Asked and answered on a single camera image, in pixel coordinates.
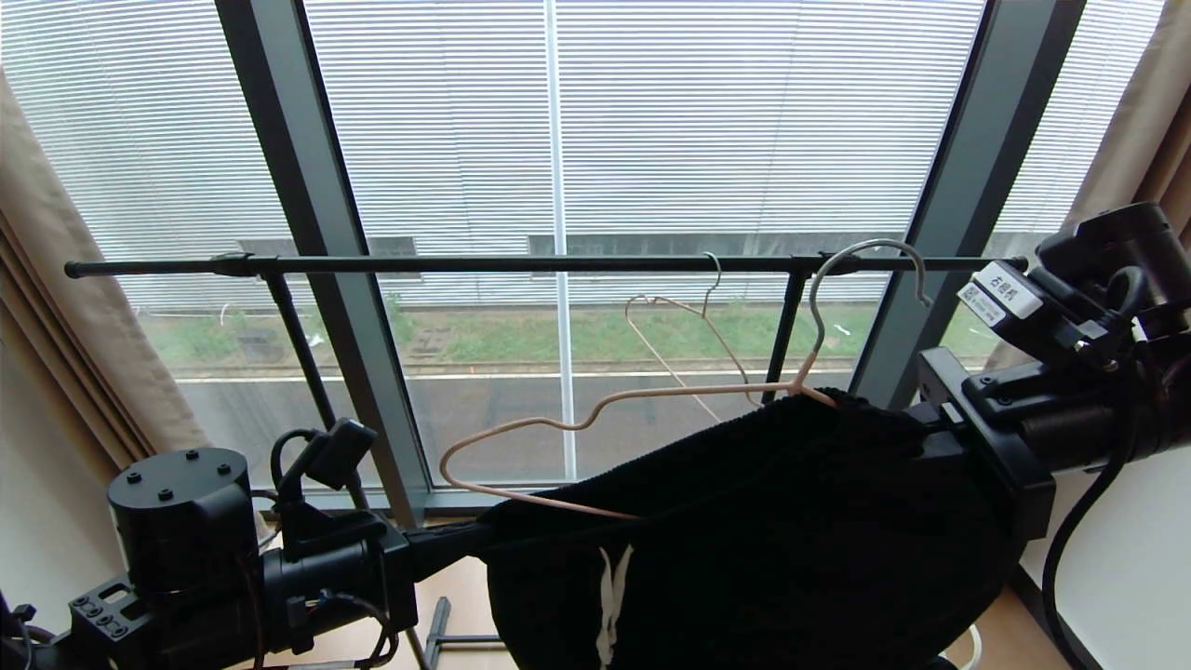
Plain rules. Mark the pink clothes hanger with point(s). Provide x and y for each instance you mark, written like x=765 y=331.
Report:
x=744 y=387
x=734 y=363

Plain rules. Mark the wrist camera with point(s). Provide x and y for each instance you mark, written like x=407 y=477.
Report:
x=340 y=451
x=1107 y=251

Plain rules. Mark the window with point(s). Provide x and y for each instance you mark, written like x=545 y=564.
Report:
x=312 y=233

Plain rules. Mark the black shorts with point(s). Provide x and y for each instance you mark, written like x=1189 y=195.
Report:
x=744 y=540

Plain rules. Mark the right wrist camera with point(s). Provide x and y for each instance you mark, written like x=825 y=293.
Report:
x=1107 y=251

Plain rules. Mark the black clothes rack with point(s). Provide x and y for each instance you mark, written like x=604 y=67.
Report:
x=465 y=264

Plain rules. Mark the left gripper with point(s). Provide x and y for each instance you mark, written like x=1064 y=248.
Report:
x=344 y=586

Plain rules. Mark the beige curtain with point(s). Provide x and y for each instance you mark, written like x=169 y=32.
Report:
x=74 y=326
x=1135 y=121

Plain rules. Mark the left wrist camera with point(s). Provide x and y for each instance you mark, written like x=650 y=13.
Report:
x=340 y=451

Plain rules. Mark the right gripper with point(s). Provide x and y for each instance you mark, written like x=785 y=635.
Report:
x=1019 y=475

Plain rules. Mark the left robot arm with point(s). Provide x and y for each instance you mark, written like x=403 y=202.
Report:
x=177 y=521

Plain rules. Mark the white laundry basket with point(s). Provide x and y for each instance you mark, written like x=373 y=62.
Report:
x=974 y=647

